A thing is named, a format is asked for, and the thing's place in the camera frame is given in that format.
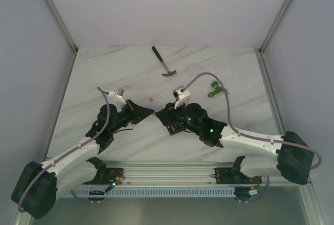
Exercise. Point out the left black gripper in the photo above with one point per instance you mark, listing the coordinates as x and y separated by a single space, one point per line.
131 109

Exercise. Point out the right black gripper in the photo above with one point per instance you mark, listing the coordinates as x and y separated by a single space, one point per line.
167 112

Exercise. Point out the black fuse box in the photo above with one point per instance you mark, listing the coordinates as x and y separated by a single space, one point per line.
175 128

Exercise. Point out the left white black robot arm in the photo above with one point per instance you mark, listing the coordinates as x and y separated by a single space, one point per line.
40 185

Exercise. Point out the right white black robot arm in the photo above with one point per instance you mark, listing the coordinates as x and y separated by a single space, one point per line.
287 156

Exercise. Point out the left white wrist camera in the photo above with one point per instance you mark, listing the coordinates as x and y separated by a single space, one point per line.
117 97

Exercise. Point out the aluminium mounting rail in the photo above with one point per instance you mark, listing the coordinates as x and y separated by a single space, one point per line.
167 173

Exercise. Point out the claw hammer black handle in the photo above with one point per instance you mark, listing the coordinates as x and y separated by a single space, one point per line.
168 72

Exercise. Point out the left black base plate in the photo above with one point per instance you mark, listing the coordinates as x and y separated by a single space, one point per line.
106 176

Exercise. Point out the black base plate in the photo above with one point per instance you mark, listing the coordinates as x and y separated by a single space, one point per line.
106 176
227 176

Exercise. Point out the grey slotted cable duct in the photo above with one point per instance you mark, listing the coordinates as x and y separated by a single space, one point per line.
160 192

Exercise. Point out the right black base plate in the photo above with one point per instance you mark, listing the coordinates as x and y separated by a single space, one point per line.
227 176

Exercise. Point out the left aluminium frame post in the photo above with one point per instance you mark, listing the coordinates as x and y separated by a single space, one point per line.
61 25

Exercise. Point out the aluminium frame post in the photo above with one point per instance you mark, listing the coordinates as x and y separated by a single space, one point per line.
61 25
275 25

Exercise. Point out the right aluminium frame post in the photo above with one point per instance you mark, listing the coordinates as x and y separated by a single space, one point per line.
275 25

